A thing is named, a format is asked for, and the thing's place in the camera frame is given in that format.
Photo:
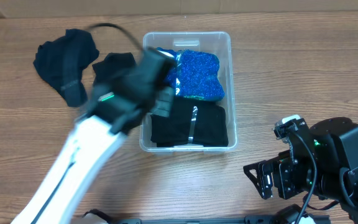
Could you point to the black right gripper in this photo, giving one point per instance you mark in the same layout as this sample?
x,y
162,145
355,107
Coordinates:
x,y
285,165

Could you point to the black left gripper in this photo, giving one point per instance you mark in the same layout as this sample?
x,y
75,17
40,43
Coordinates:
x,y
168,107

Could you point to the sparkly blue garment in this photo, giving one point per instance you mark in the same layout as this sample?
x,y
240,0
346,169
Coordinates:
x,y
195,75

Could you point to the black pants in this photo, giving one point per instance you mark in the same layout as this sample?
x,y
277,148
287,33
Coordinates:
x,y
191,122

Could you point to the black shirt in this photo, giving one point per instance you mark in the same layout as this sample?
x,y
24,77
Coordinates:
x,y
60,63

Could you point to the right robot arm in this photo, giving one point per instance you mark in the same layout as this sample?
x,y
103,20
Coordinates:
x,y
322,160

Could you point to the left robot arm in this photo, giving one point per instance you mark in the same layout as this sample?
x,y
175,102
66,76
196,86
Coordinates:
x,y
116,106

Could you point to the clear plastic storage bin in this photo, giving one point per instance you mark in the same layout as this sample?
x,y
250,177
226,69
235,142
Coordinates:
x,y
217,43

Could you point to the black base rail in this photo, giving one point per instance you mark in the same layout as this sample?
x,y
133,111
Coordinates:
x,y
250,219

